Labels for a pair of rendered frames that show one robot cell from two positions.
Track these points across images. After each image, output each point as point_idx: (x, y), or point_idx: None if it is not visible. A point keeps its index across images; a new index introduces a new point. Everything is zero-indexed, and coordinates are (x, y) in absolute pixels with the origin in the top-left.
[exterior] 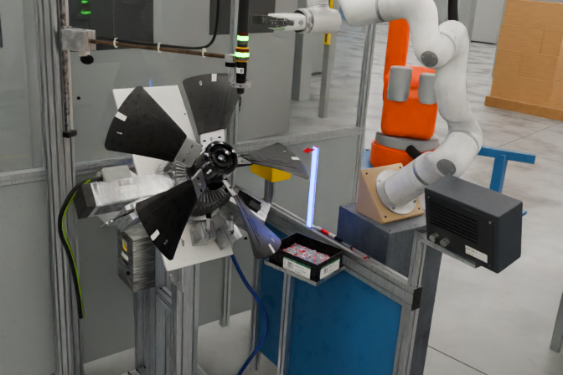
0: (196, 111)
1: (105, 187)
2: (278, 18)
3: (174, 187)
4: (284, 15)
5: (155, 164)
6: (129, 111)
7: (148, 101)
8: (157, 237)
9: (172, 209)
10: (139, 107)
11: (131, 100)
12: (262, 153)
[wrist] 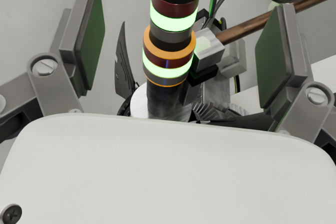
0: (258, 114)
1: (197, 29)
2: (40, 54)
3: (127, 58)
4: (71, 154)
5: (256, 111)
6: None
7: None
8: (116, 61)
9: (122, 67)
10: None
11: None
12: None
